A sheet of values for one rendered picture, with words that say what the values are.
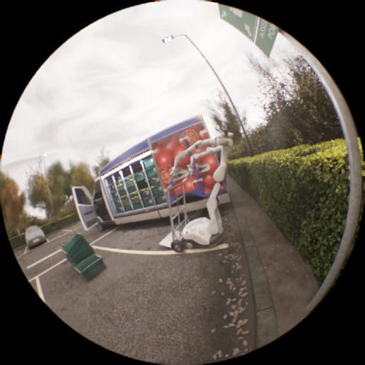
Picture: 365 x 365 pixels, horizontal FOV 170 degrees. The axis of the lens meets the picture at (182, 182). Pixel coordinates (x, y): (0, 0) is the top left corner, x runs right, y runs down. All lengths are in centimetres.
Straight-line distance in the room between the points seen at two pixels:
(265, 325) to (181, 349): 65
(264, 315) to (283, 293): 25
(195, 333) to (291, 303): 79
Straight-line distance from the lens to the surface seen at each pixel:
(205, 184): 286
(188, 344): 129
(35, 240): 1044
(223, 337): 125
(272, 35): 74
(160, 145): 317
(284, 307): 125
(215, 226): 188
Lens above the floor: 122
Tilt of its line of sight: 3 degrees down
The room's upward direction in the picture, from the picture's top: 18 degrees counter-clockwise
